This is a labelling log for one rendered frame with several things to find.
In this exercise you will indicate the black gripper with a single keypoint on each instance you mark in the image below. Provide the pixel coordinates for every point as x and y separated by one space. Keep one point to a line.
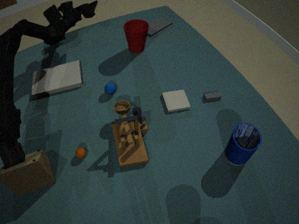
87 10

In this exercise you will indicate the blue ball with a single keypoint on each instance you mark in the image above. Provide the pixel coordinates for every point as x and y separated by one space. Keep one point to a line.
110 88

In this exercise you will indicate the blue cup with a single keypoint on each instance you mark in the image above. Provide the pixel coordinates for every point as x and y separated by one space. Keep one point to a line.
245 139

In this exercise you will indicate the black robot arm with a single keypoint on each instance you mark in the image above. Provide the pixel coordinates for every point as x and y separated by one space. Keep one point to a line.
11 151

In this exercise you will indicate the red cup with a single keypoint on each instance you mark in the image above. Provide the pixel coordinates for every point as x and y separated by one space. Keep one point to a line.
136 33

